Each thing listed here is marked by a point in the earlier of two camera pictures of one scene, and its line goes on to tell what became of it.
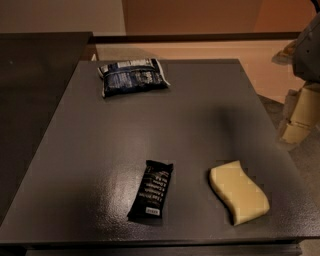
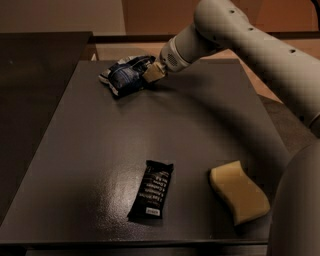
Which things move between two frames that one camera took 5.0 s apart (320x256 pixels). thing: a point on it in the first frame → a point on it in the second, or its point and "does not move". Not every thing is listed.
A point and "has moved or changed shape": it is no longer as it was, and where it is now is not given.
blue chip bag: [132, 75] has moved or changed shape
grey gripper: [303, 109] → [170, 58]
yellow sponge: [237, 192] does not move
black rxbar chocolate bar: [149, 200] does not move
